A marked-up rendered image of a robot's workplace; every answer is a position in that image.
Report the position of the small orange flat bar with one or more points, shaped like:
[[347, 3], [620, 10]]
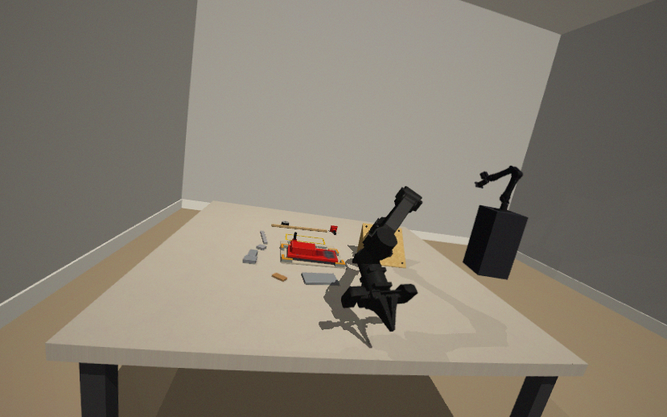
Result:
[[279, 277]]

